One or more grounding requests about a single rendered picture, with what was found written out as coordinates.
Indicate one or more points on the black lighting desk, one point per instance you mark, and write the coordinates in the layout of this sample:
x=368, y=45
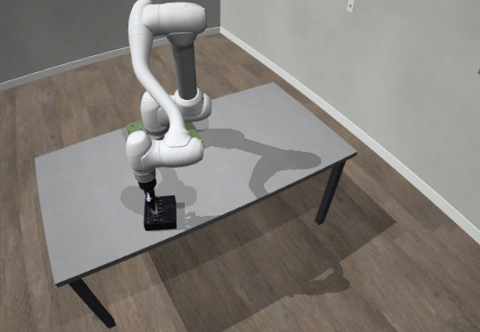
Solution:
x=166, y=217

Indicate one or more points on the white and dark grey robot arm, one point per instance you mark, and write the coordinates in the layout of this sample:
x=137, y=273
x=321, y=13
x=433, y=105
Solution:
x=180, y=23

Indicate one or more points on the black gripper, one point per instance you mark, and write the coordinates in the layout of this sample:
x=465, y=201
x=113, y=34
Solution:
x=149, y=191

